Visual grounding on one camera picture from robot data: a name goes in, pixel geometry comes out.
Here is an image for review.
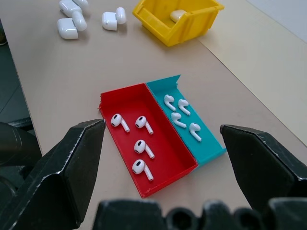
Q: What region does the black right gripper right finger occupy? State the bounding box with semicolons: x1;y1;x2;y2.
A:
219;124;307;209

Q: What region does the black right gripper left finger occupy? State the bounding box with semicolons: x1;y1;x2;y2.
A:
0;119;106;230

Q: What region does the white earbud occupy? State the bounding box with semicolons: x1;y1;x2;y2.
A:
189;122;202;142
135;115;154;135
177;98;191;116
164;94;177;112
170;112;187;128
133;139;155;160
110;113;130;133
131;159;154;181

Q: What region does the white charging case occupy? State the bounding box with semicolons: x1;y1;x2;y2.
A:
101;7;127;31
59;0;90;18
170;9;186;23
57;11;88;40

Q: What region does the yellow plastic bin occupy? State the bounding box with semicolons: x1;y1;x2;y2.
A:
132;0;225;47

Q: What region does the white closed charging case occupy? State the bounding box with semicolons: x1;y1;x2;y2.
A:
170;9;186;23

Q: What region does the teal box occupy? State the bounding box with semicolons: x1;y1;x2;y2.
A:
145;74;227;166

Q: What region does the red tray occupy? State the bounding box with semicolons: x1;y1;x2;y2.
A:
97;82;199;199

